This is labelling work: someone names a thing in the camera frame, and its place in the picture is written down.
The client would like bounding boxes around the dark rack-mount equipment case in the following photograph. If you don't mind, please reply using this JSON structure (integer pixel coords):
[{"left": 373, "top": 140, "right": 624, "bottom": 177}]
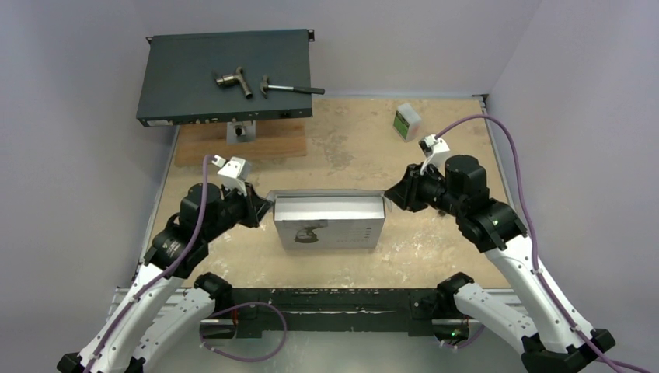
[{"left": 136, "top": 29, "right": 315, "bottom": 127}]

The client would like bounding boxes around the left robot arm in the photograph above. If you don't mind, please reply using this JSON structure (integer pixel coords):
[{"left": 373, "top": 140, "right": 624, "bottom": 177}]
[{"left": 57, "top": 183, "right": 273, "bottom": 372}]

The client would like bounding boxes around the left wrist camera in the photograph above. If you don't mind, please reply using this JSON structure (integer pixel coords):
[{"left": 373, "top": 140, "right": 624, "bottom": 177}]
[{"left": 211, "top": 155, "right": 252, "bottom": 195}]

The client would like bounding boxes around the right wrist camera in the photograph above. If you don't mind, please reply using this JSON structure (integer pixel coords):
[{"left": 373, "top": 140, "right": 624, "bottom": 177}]
[{"left": 418, "top": 134, "right": 451, "bottom": 175}]

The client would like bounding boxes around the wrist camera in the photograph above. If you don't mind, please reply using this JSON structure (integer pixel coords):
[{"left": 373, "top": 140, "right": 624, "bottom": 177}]
[
  {"left": 418, "top": 134, "right": 451, "bottom": 175},
  {"left": 211, "top": 155, "right": 252, "bottom": 195}
]

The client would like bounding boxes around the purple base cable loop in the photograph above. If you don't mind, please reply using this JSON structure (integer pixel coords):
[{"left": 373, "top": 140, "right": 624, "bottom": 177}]
[{"left": 199, "top": 302, "right": 288, "bottom": 362}]

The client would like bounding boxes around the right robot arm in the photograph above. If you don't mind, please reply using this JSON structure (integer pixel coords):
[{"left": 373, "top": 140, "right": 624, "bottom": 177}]
[{"left": 384, "top": 155, "right": 615, "bottom": 372}]

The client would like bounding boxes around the white hair clipper kit box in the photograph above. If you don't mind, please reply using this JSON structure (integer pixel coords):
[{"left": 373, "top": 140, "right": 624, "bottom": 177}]
[{"left": 267, "top": 189, "right": 391, "bottom": 251}]

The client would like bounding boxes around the small claw hammer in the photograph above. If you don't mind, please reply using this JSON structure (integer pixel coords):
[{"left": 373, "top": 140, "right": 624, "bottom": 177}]
[{"left": 260, "top": 75, "right": 326, "bottom": 98}]

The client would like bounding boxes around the wooden board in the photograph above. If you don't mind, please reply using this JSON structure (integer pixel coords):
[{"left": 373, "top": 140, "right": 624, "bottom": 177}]
[{"left": 173, "top": 119, "right": 307, "bottom": 167}]

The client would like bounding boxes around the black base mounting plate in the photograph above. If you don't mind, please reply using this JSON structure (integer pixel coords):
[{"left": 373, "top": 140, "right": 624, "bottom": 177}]
[{"left": 200, "top": 288, "right": 479, "bottom": 342}]

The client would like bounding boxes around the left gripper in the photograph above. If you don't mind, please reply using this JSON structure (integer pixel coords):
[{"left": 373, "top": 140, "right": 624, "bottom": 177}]
[{"left": 204, "top": 179, "right": 274, "bottom": 242}]

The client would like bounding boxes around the white foam block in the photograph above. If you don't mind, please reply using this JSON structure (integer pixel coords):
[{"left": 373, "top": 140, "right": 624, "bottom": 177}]
[{"left": 392, "top": 103, "right": 422, "bottom": 142}]

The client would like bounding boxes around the small metal bracket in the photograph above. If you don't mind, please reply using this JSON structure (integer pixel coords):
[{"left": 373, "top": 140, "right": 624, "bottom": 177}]
[{"left": 226, "top": 120, "right": 256, "bottom": 144}]

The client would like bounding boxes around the metal pipe tee fitting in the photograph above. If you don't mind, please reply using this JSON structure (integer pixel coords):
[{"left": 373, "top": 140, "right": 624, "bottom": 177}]
[{"left": 212, "top": 66, "right": 253, "bottom": 99}]

